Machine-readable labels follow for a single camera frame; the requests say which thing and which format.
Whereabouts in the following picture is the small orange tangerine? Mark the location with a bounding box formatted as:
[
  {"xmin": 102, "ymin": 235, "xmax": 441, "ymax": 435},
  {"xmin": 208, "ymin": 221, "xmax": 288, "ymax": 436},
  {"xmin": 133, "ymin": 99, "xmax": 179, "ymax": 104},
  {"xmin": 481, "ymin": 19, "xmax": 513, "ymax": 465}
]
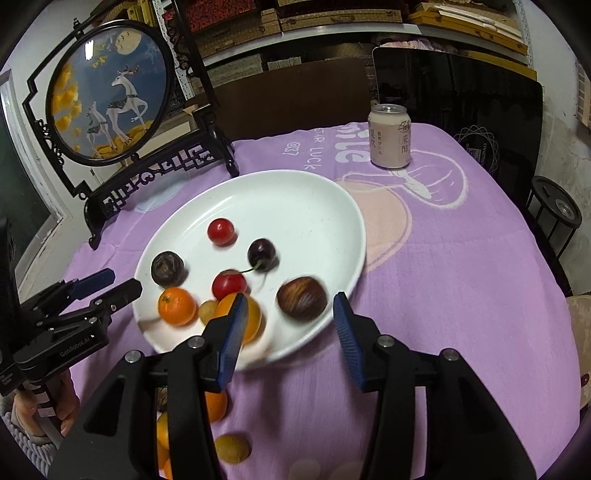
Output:
[{"xmin": 205, "ymin": 392, "xmax": 228, "ymax": 423}]

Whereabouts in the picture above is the dark mangosteen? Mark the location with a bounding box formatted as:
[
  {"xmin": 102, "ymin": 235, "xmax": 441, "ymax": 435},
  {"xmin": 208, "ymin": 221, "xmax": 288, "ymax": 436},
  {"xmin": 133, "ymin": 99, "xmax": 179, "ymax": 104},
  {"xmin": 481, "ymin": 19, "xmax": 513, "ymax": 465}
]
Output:
[
  {"xmin": 156, "ymin": 387, "xmax": 167, "ymax": 413},
  {"xmin": 150, "ymin": 251, "xmax": 185, "ymax": 288}
]

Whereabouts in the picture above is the smooth orange fruit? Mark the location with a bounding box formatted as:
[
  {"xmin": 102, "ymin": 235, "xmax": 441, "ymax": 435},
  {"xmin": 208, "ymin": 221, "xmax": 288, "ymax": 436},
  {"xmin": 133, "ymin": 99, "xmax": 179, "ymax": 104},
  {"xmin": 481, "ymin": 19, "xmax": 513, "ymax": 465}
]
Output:
[{"xmin": 163, "ymin": 459, "xmax": 172, "ymax": 480}]

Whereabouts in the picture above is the left hand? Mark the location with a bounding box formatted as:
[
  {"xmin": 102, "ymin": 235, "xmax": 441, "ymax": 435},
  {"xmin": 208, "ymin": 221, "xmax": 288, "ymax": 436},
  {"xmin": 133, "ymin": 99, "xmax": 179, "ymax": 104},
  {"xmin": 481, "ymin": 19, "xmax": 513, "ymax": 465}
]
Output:
[{"xmin": 12, "ymin": 369, "xmax": 80, "ymax": 437}]

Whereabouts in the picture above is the small tan longan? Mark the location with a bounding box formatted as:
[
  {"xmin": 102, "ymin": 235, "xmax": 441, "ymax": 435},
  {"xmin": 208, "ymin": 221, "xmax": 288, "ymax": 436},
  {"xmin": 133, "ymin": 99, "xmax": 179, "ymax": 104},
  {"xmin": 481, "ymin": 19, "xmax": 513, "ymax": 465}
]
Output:
[{"xmin": 198, "ymin": 300, "xmax": 218, "ymax": 325}]

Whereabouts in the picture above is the orange tangerine on plate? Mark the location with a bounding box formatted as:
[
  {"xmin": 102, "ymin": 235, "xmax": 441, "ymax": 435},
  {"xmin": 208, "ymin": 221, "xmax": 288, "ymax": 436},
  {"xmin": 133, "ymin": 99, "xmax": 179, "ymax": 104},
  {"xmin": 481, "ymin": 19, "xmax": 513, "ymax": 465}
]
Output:
[{"xmin": 157, "ymin": 287, "xmax": 197, "ymax": 327}]

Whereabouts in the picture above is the yellow orange fruit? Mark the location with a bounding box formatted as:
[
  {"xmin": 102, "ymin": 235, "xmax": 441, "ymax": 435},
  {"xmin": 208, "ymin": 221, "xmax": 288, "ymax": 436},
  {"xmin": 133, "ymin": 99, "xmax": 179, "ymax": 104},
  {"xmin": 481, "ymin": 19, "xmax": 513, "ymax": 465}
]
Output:
[{"xmin": 156, "ymin": 412, "xmax": 169, "ymax": 450}]

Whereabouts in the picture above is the dark mangosteen on plate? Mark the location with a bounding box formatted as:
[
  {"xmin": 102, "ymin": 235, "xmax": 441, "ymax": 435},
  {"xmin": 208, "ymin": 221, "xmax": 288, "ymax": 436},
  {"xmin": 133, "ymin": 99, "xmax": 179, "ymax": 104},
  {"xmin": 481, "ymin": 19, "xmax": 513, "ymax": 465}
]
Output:
[{"xmin": 150, "ymin": 251, "xmax": 185, "ymax": 288}]

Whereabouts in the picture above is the tan longan on cloth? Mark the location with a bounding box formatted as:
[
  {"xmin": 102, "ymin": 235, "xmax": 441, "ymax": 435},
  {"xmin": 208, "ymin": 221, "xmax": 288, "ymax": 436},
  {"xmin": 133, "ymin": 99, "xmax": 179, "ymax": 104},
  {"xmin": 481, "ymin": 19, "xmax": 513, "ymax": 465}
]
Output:
[{"xmin": 214, "ymin": 434, "xmax": 252, "ymax": 465}]

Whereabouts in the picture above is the red cherry tomato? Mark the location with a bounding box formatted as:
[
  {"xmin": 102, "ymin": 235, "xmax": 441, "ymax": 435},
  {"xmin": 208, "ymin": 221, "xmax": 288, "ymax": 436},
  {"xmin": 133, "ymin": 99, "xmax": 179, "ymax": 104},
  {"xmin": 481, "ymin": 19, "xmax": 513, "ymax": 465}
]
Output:
[
  {"xmin": 211, "ymin": 270, "xmax": 249, "ymax": 300},
  {"xmin": 207, "ymin": 218, "xmax": 235, "ymax": 247}
]

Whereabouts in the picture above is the ribbed orange tangerine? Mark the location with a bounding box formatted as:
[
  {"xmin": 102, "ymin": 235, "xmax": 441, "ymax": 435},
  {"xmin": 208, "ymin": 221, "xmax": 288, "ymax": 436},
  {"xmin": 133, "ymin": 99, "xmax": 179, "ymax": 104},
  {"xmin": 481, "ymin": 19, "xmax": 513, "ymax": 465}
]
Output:
[{"xmin": 156, "ymin": 441, "xmax": 169, "ymax": 471}]

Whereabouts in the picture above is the brown passion fruit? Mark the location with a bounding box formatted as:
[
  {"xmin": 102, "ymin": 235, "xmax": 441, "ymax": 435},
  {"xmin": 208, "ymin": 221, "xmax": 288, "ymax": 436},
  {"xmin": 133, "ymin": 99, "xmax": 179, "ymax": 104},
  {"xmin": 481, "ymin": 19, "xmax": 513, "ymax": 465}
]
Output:
[{"xmin": 276, "ymin": 276, "xmax": 328, "ymax": 321}]

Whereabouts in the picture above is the dark cherry with stem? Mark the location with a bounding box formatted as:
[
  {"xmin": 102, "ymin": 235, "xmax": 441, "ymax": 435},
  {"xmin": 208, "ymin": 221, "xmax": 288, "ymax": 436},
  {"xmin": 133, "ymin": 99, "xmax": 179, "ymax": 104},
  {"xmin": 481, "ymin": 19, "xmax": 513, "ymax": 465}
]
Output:
[{"xmin": 239, "ymin": 238, "xmax": 279, "ymax": 274}]

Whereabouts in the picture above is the white oval plate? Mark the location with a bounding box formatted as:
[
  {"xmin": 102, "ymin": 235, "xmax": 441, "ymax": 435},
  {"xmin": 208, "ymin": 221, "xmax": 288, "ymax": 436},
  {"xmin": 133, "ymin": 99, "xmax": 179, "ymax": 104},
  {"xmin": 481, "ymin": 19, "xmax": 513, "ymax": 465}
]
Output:
[{"xmin": 132, "ymin": 170, "xmax": 367, "ymax": 370}]

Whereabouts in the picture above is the deer painting screen stand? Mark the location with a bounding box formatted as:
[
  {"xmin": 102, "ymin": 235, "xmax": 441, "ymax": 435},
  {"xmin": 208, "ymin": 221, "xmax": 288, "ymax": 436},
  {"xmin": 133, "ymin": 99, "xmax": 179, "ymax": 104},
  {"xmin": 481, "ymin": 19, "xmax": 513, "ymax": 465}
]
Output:
[{"xmin": 23, "ymin": 1, "xmax": 239, "ymax": 249}]

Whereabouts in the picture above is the black round stool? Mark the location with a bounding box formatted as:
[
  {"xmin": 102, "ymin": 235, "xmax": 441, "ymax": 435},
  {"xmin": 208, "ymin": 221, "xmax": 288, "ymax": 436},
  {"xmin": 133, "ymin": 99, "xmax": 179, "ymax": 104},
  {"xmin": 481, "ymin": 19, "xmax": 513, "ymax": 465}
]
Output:
[{"xmin": 526, "ymin": 175, "xmax": 583, "ymax": 259}]

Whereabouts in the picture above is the pink beverage can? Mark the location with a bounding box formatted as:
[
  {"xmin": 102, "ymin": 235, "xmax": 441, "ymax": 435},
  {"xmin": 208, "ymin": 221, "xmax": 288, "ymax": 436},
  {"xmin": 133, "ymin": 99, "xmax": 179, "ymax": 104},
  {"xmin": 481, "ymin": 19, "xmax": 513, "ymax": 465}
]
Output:
[{"xmin": 368, "ymin": 104, "xmax": 412, "ymax": 170}]

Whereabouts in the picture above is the black chair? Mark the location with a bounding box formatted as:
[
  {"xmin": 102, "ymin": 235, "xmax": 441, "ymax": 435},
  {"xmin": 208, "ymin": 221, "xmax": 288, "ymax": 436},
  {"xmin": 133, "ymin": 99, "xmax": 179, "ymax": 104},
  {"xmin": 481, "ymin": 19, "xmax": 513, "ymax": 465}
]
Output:
[{"xmin": 373, "ymin": 46, "xmax": 543, "ymax": 207}]

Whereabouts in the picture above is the wooden shelf with boxes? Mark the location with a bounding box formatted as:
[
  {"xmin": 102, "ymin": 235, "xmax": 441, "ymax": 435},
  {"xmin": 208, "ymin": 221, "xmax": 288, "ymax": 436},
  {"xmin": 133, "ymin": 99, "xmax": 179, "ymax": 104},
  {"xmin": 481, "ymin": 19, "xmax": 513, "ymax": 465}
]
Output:
[{"xmin": 151, "ymin": 0, "xmax": 539, "ymax": 100}]

